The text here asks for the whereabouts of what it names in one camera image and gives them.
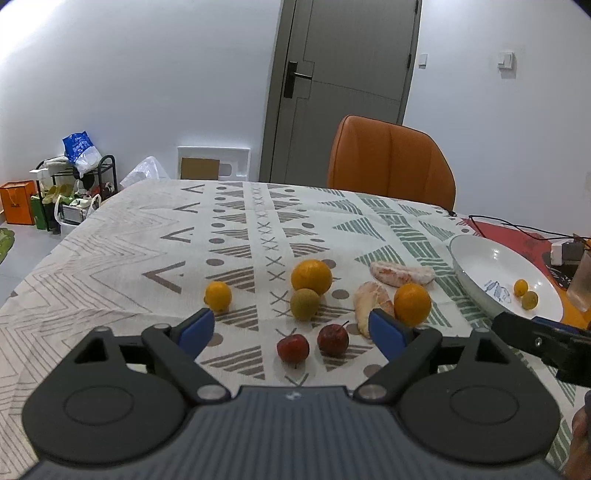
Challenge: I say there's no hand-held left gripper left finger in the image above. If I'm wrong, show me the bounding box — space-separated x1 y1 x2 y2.
74 308 232 402

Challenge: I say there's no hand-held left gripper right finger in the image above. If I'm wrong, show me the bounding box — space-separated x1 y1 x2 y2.
353 308 513 402

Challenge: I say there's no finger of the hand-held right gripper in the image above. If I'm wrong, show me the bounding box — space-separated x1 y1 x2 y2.
492 312 573 365
531 316 591 340

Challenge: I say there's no curved peeled pomelo piece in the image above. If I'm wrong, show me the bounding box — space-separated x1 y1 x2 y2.
353 281 395 340

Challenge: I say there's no small orange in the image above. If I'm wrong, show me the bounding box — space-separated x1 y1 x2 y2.
204 281 233 312

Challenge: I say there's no medium orange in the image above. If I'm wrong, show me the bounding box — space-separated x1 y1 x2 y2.
393 283 432 326

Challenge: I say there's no small red apple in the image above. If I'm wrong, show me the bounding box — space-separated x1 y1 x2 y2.
317 322 350 357
276 335 310 369

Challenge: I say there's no long peeled pomelo piece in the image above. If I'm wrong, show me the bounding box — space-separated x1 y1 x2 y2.
369 261 435 288

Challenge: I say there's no brown-green kiwi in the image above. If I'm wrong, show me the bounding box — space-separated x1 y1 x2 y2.
290 288 321 321

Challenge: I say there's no white plate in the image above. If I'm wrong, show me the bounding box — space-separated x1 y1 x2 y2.
449 234 565 324

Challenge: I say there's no large orange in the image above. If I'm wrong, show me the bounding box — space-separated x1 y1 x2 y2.
290 259 333 296

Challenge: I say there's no person's right hand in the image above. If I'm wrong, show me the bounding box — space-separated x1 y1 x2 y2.
567 392 591 480

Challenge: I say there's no translucent plastic cup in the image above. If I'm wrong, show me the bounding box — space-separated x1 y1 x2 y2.
567 249 591 319

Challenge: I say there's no white charger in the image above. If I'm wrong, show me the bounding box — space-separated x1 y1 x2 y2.
550 240 573 266

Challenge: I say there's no red table mat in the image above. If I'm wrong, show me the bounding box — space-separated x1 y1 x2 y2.
455 217 591 333

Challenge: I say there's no patterned tablecloth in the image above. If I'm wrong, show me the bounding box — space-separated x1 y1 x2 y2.
0 179 591 480

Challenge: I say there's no brown cardboard sheet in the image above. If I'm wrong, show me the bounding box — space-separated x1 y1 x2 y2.
181 158 221 181

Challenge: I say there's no clear plastic bag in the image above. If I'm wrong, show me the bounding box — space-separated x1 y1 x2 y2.
120 156 171 189

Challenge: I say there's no orange leather chair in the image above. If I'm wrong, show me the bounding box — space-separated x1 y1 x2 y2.
327 114 457 213

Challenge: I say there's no white foam packaging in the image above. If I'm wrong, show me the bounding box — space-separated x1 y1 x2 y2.
177 146 251 182

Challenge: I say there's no black shoe rack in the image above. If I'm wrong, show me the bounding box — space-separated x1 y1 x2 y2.
36 154 116 204

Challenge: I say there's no green bag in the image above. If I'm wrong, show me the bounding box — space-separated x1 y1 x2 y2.
30 194 56 232

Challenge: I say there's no green floor mat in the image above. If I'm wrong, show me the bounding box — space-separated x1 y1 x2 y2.
0 227 16 266

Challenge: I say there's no blue and white plastic bag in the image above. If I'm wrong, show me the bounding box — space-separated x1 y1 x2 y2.
62 131 102 176

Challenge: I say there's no orange paper bag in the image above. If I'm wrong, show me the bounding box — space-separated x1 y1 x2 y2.
0 181 37 226

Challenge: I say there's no grey door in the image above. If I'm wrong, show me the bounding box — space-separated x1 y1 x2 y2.
259 0 423 188

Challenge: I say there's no black cable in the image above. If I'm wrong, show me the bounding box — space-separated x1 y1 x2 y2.
468 215 591 241

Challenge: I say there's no black door handle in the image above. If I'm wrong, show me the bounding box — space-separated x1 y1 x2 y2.
283 60 315 99

